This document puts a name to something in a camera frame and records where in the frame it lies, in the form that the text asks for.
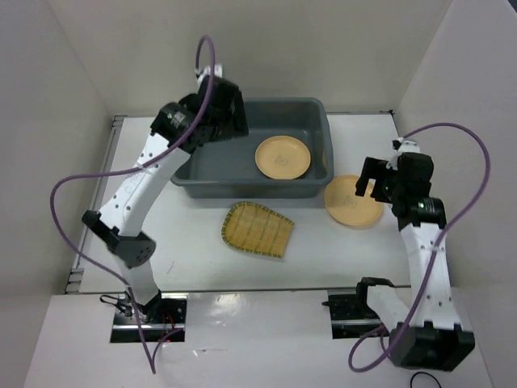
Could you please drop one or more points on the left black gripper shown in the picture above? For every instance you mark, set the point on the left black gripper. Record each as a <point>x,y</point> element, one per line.
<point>237,124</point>

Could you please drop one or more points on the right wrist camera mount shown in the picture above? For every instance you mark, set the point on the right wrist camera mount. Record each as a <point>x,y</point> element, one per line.
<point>402,145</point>

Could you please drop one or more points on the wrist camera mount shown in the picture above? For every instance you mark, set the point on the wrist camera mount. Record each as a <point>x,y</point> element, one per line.
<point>402,145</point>
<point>202,74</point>

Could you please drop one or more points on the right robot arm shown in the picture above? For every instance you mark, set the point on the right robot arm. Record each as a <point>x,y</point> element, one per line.
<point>428,334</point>

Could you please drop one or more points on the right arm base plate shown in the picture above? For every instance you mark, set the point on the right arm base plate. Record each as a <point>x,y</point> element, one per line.
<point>347,319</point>

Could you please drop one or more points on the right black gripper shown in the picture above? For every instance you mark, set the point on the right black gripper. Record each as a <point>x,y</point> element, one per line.
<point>373,168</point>

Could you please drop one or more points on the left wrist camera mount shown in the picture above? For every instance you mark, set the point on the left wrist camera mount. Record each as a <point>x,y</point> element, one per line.
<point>202,74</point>

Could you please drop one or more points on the woven bamboo tray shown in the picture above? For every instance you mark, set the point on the woven bamboo tray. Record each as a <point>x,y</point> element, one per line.
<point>256,229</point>

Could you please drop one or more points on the tan plate with bear logo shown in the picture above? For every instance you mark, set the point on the tan plate with bear logo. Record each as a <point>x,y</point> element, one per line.
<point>282,157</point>

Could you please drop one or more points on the grey plastic bin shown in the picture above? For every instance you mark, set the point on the grey plastic bin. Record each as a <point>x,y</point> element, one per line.
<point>227,169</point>

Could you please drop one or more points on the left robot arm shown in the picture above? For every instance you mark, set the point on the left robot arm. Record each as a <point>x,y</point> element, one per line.
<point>118,223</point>

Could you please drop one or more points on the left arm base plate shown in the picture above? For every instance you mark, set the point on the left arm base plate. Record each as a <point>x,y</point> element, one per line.
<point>170,319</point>

